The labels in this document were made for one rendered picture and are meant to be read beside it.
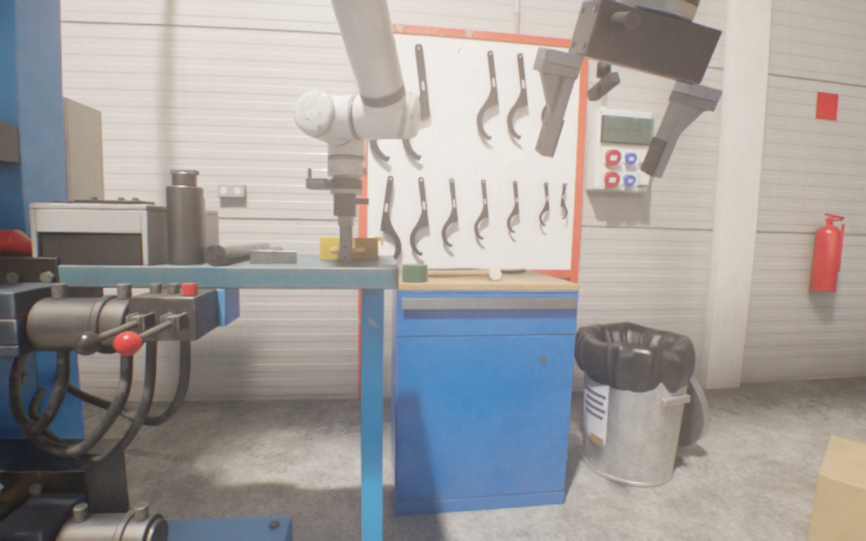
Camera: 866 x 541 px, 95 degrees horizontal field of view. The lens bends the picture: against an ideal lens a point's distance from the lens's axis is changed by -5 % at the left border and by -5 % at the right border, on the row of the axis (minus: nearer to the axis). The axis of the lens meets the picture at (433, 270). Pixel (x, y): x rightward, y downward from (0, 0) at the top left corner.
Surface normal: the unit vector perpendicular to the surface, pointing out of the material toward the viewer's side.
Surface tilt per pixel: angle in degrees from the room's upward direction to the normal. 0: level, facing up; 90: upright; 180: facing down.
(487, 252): 90
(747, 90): 90
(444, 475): 90
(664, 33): 114
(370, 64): 141
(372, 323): 90
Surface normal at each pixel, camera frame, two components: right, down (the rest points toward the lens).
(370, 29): 0.33, 0.76
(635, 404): -0.40, 0.14
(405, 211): 0.12, 0.11
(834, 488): -0.76, 0.05
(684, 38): 0.08, 0.50
